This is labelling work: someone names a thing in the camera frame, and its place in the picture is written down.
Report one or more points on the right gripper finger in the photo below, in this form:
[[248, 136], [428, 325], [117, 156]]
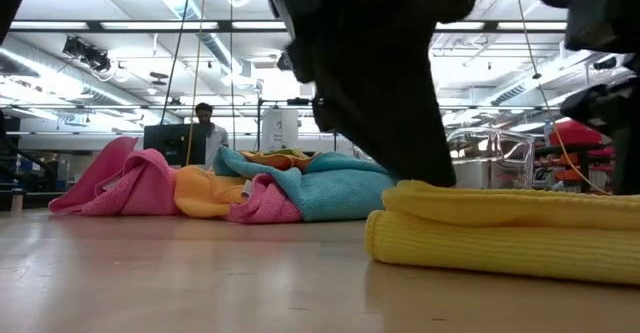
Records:
[[629, 158], [595, 107]]

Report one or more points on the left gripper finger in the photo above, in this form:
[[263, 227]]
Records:
[[395, 133]]

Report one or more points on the blue microfiber towel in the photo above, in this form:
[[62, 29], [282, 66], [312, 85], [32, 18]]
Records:
[[340, 193]]

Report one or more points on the yellow microfiber towel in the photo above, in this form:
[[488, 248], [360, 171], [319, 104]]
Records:
[[500, 243]]

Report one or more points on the pink microfiber towel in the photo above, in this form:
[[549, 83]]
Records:
[[130, 188], [270, 203]]

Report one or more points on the orange microfiber towel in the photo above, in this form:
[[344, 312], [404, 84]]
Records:
[[205, 193]]

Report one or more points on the red cart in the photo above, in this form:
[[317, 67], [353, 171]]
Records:
[[575, 133]]

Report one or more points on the black ceiling spotlight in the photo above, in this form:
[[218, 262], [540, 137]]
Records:
[[87, 53], [605, 63], [283, 63]]

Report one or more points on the clear plastic bin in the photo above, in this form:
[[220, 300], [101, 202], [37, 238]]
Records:
[[500, 138]]

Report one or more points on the white board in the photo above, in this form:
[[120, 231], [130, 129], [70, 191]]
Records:
[[280, 128]]

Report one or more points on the person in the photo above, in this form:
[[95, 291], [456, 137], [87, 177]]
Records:
[[217, 143]]

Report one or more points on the black monitor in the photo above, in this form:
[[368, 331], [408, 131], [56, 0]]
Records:
[[170, 143]]

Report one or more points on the black overhead light beam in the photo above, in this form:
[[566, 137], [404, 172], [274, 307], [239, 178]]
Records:
[[95, 25]]

